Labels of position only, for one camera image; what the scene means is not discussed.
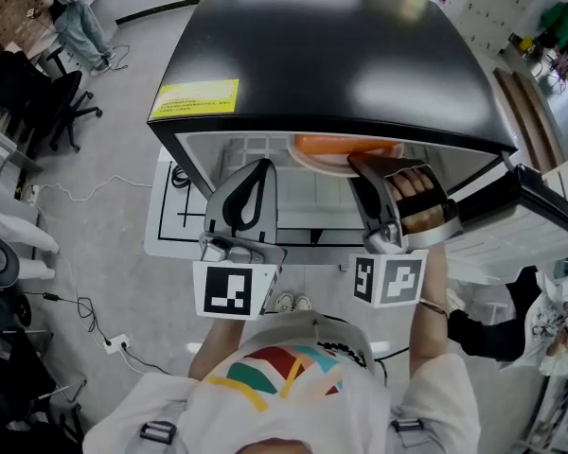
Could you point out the person's left forearm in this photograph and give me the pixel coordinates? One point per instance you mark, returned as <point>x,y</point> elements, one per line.
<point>218,348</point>

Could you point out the yellow box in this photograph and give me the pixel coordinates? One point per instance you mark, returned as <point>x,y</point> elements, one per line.
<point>527,43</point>

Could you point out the person's white shoe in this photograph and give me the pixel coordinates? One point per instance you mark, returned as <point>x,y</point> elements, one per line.
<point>284,302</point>
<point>303,302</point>

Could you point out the white plate of orange food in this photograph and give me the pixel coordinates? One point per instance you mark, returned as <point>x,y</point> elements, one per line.
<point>331,148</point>

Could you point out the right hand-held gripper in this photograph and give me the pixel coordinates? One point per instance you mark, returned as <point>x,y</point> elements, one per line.
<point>378,206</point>

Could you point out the green jacket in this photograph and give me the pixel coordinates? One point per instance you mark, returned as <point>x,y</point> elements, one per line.
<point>561,24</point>

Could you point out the white locker cabinet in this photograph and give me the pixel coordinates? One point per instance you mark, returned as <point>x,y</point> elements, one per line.
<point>497,3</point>

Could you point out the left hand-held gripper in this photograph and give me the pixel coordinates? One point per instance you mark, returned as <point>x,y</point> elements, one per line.
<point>227,291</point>

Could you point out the black mini fridge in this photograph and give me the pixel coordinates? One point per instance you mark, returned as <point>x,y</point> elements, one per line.
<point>312,55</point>

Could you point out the white power strip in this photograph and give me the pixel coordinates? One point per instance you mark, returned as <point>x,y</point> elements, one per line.
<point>116,343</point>

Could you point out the wooden boards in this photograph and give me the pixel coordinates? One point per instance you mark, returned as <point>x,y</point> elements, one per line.
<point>530,116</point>

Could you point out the white table with black lines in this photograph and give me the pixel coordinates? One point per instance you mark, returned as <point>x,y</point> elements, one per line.
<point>168,225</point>

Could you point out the person's right forearm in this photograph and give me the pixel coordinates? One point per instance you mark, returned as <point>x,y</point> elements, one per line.
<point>431,334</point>

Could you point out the black office chair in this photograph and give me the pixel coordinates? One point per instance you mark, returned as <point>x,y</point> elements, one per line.
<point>42,97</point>

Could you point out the person's right hand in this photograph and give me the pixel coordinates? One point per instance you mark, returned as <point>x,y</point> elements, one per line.
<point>412,182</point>

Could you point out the person's white printed shirt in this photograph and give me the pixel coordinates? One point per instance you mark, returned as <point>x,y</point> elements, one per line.
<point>360,414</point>

